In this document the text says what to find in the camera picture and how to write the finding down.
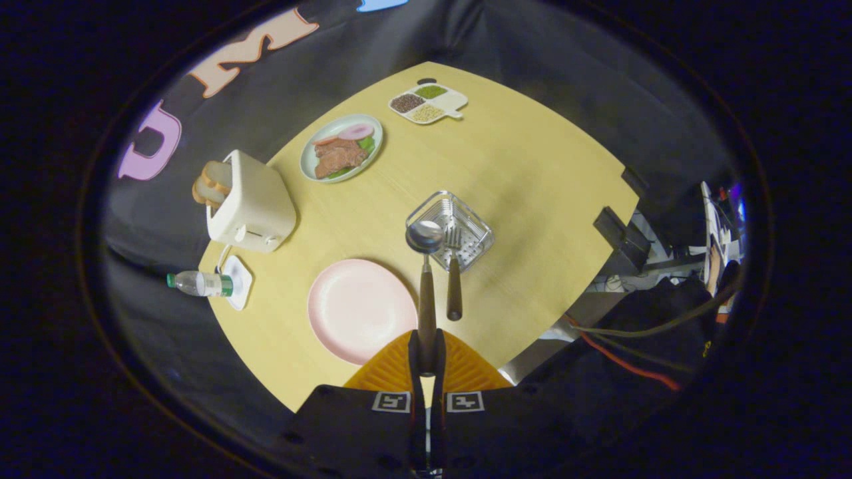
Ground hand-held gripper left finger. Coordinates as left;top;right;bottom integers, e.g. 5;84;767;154
283;329;428;479

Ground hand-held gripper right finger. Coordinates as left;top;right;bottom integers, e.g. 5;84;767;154
431;329;586;479

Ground wooden handled metal spoon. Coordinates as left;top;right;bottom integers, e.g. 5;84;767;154
405;220;445;377

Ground wooden handled metal fork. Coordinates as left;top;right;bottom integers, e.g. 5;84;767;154
445;228;465;322

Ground pink round plate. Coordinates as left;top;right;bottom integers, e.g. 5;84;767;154
308;259;419;366

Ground white square coaster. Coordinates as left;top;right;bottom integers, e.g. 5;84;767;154
216;255;254;311

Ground dark cloth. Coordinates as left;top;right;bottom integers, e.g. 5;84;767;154
519;276;726;426

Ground brown meat slices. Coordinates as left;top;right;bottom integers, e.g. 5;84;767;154
313;138;368;179

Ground pale green oval plate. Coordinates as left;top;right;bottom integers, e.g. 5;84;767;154
300;114;384;184

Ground cream white toaster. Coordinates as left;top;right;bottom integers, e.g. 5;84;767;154
206;150;298;253

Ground clear plastic water bottle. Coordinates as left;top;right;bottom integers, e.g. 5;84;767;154
166;270;234;298

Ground white divided dish with grains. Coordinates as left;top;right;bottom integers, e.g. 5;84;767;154
388;82;469;125

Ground small black table clamp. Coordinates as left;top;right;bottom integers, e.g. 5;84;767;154
622;166;650;197

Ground toast bread slice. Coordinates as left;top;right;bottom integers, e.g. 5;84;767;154
192;174;224;207
202;160;234;195

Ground white printed board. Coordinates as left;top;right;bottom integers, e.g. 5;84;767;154
699;181;746;313

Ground black backdrop cloth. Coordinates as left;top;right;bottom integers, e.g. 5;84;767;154
100;0;740;426

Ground metal wire cutlery basket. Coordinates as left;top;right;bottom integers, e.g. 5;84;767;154
405;190;495;273

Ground red cable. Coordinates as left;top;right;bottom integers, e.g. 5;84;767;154
566;316;683;392

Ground olive grey cable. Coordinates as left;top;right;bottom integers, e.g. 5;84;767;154
569;266;743;337

